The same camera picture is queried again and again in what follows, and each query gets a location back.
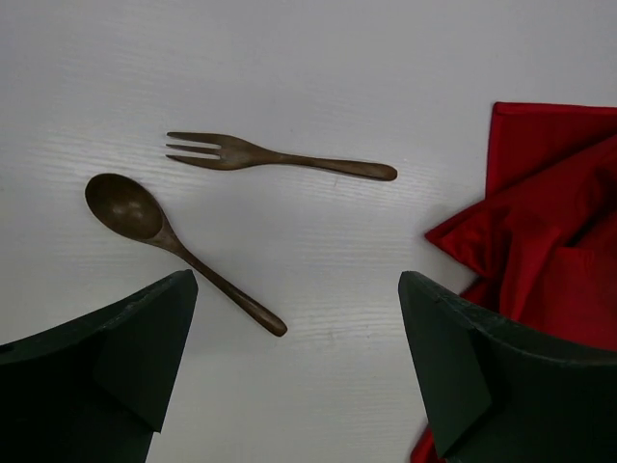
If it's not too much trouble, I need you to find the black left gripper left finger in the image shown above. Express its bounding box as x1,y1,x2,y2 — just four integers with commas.
1,270,198,462

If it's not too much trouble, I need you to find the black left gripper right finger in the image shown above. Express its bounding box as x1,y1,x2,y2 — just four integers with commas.
398,271,616,462

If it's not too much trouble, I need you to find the red cloth napkin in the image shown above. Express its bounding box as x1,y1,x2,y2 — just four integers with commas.
411,102,616,462

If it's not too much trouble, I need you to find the dark wooden spoon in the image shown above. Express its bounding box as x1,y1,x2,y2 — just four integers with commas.
85,173,287,337

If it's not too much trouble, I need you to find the dark wooden fork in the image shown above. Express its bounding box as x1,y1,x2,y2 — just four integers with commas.
167,131,398,181

